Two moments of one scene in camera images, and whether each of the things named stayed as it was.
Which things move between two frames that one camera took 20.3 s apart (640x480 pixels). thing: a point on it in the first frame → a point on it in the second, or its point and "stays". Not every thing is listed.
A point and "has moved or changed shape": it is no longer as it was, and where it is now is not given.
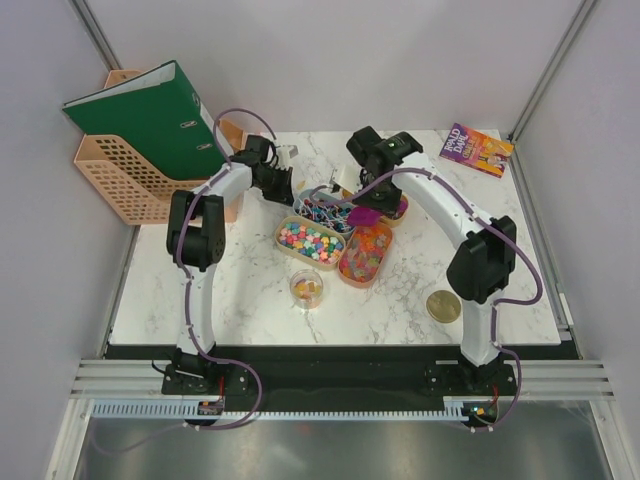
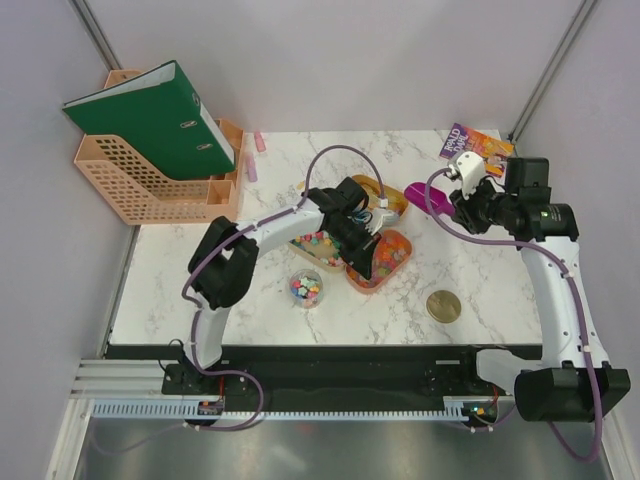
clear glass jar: (306, 288) stays
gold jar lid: (443, 306) stays
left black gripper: (284, 194) → (366, 241)
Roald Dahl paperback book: (478, 149) stays
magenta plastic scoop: (363, 216) has moved or changed shape
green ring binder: (156, 111) stays
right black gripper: (391, 204) → (465, 208)
